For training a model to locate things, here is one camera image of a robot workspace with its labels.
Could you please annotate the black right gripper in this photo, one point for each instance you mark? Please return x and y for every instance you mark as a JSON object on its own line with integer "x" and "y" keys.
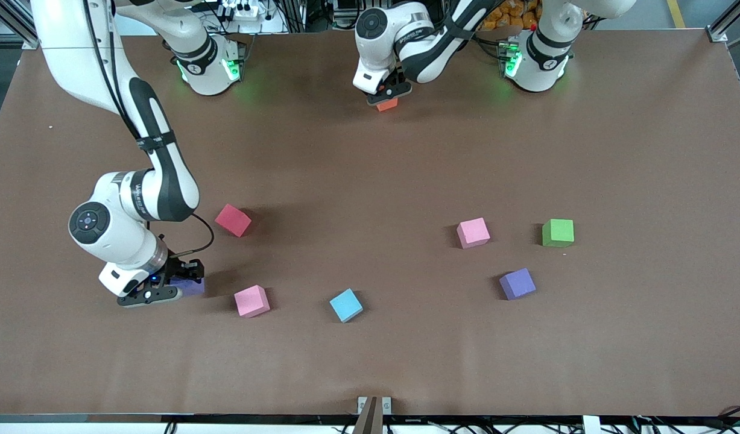
{"x": 178, "y": 266}

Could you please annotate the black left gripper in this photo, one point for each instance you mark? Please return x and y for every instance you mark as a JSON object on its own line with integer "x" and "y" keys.
{"x": 397, "y": 82}

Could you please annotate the purple foam block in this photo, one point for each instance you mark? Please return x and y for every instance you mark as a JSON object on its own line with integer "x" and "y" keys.
{"x": 517, "y": 284}
{"x": 192, "y": 287}

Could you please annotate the orange foam block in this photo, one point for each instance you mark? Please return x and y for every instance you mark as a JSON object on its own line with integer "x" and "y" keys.
{"x": 386, "y": 106}

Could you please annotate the pink foam block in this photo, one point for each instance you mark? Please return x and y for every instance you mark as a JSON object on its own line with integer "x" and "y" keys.
{"x": 251, "y": 301}
{"x": 473, "y": 233}

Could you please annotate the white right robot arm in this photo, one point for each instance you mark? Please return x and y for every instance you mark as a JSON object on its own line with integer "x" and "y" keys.
{"x": 122, "y": 241}

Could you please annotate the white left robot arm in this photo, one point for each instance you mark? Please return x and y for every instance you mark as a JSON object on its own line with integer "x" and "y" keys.
{"x": 541, "y": 66}

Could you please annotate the red foam block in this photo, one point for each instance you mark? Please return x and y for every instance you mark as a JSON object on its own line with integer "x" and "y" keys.
{"x": 232, "y": 220}

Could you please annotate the brown table cover mat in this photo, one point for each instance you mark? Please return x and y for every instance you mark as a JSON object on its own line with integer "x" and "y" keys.
{"x": 370, "y": 199}

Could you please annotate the bag of orange fruits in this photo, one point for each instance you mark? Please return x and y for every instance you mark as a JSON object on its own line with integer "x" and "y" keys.
{"x": 514, "y": 12}

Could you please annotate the light blue foam block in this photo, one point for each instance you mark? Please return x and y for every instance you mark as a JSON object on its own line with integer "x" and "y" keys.
{"x": 346, "y": 305}

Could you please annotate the white power strip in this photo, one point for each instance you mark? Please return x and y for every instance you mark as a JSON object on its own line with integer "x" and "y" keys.
{"x": 243, "y": 9}

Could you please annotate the green foam block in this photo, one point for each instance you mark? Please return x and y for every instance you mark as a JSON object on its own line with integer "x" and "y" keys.
{"x": 558, "y": 232}

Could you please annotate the metal table edge bracket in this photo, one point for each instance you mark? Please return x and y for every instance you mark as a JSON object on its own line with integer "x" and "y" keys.
{"x": 361, "y": 404}

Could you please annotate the brown post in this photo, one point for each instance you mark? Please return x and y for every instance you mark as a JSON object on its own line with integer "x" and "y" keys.
{"x": 370, "y": 422}

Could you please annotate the aluminium frame profile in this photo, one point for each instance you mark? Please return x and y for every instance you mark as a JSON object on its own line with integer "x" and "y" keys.
{"x": 26, "y": 39}
{"x": 716, "y": 33}

